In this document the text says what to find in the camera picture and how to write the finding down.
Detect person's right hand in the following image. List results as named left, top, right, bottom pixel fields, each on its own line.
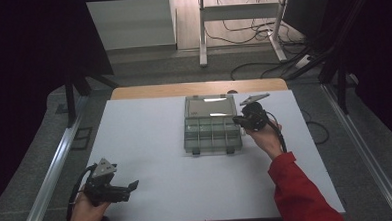
left=244, top=119, right=284, bottom=161

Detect tangled black floor cables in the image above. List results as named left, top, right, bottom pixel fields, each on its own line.
left=201, top=0, right=309, bottom=59

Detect aluminium floor rail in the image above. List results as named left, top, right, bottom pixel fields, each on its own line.
left=13, top=94, right=95, bottom=221
left=320, top=81, right=392, bottom=221

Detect black curtain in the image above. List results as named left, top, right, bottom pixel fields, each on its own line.
left=0, top=0, right=120, bottom=214
left=325, top=0, right=392, bottom=151

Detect white cabinet panel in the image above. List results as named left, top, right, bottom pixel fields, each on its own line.
left=85, top=0, right=178, bottom=52

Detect black metal stand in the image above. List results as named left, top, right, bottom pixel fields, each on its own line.
left=316, top=54, right=361, bottom=117
left=62, top=67, right=122, bottom=129

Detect black looped floor cable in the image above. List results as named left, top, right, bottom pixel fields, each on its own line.
left=299, top=108, right=331, bottom=147

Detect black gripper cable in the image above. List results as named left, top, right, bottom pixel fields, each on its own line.
left=63, top=163, right=101, bottom=221
left=265, top=110, right=288, bottom=154

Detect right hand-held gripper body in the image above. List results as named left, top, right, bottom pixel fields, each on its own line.
left=238, top=92, right=273, bottom=134

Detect white power strip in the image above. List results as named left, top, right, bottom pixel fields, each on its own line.
left=294, top=53, right=314, bottom=70

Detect person's left hand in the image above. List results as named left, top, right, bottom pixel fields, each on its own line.
left=67, top=189, right=112, bottom=221

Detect white table board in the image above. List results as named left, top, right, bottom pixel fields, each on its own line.
left=82, top=87, right=347, bottom=221

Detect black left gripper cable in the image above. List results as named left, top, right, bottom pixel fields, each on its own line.
left=63, top=163, right=101, bottom=221

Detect white desk frame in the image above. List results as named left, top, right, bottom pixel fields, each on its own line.
left=196, top=0, right=294, bottom=68

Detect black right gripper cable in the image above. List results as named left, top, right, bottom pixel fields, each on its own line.
left=265, top=110, right=288, bottom=154

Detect dark floor socket plate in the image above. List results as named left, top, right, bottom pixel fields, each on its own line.
left=69, top=126, right=95, bottom=152

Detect clear plastic compartment box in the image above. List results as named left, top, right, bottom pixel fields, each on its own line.
left=181, top=92, right=248, bottom=157

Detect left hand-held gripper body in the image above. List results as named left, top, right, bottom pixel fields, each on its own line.
left=81, top=156, right=120, bottom=207

